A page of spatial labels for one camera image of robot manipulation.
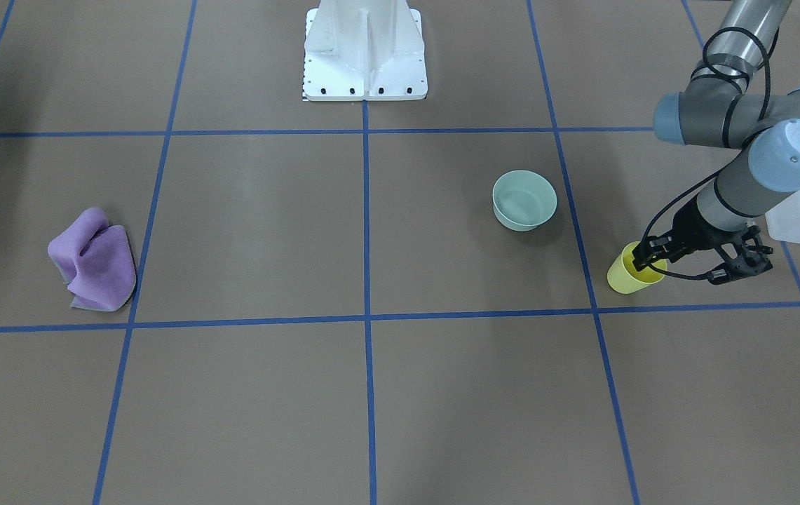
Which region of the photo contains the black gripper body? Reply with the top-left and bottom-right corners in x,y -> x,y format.
663,203 -> 730,257

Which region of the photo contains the yellow plastic cup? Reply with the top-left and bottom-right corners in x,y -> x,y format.
606,242 -> 667,295

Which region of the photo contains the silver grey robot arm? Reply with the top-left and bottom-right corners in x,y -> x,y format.
631,1 -> 800,285

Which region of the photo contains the mint green bowl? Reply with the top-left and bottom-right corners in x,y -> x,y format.
491,170 -> 559,232

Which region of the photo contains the purple crumpled cloth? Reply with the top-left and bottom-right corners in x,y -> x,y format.
47,207 -> 137,312

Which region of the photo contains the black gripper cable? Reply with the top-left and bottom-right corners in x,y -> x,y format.
641,27 -> 773,281

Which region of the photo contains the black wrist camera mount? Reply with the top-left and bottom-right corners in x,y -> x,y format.
705,222 -> 773,285

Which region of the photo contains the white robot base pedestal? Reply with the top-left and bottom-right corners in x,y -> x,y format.
301,1 -> 428,102

